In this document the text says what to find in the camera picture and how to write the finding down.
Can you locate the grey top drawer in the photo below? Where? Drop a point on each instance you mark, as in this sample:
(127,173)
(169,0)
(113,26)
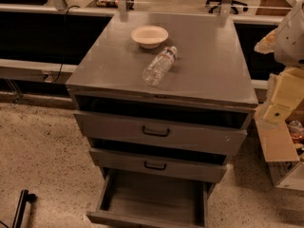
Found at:
(185,136)

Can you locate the grey drawer cabinet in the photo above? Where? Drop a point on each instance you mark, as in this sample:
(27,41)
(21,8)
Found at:
(209,83)

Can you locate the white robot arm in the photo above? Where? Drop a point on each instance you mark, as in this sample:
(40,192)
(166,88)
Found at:
(285,90)

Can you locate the grey drawer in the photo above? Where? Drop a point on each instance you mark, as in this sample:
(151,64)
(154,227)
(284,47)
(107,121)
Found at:
(137,200)
(185,136)
(190,170)

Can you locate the cardboard box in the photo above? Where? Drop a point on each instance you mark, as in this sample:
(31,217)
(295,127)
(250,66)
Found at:
(286,168)

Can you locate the clear plastic water bottle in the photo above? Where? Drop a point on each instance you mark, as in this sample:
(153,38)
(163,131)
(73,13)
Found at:
(161,64)

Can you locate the grey bottom drawer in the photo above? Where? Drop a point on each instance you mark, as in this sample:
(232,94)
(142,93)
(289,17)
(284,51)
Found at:
(137,200)

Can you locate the bottle in cardboard box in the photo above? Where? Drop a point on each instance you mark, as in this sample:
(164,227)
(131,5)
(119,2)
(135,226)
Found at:
(296,130)

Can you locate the black office chair base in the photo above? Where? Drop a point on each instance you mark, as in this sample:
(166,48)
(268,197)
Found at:
(224,8)

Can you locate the black stand base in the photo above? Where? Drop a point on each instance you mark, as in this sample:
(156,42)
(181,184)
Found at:
(25,198)

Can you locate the beige bowl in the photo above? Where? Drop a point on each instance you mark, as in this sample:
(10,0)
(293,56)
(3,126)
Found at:
(149,36)

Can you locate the grey middle drawer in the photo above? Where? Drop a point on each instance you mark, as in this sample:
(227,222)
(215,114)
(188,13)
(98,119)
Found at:
(190,170)

